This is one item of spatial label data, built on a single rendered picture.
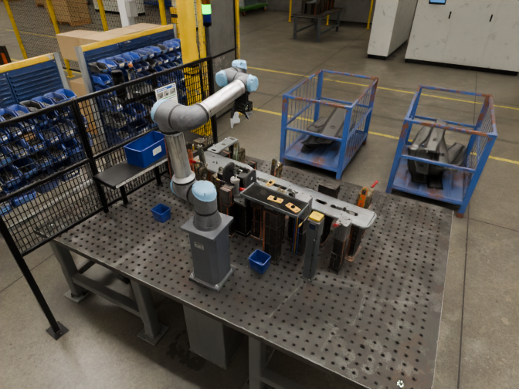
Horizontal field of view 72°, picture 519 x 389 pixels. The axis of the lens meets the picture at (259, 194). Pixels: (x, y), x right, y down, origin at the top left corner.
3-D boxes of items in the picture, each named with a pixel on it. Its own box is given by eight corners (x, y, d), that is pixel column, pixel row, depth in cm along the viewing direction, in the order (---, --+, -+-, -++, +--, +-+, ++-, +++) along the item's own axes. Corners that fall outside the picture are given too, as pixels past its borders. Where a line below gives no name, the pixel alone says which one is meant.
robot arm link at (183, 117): (184, 120, 143) (258, 69, 169) (167, 113, 148) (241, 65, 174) (191, 143, 151) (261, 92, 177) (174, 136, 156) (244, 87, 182)
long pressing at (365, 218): (379, 211, 215) (380, 210, 215) (366, 231, 200) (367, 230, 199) (206, 150, 278) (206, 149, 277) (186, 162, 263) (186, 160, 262)
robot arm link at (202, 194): (205, 218, 176) (203, 195, 168) (187, 207, 183) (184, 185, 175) (222, 206, 184) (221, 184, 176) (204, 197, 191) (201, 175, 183)
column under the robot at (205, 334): (225, 370, 235) (220, 306, 197) (188, 350, 247) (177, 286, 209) (248, 333, 257) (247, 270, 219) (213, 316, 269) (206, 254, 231)
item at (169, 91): (181, 118, 291) (176, 80, 273) (160, 127, 275) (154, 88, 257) (179, 117, 291) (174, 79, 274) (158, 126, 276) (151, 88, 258)
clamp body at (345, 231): (347, 263, 220) (356, 218, 199) (339, 275, 212) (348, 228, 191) (332, 257, 224) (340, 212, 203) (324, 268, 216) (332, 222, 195)
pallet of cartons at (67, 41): (137, 104, 625) (120, 20, 547) (174, 112, 597) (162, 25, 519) (83, 130, 536) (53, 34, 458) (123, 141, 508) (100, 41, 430)
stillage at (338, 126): (313, 132, 538) (320, 68, 484) (366, 143, 507) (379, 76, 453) (279, 167, 452) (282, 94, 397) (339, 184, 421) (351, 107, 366)
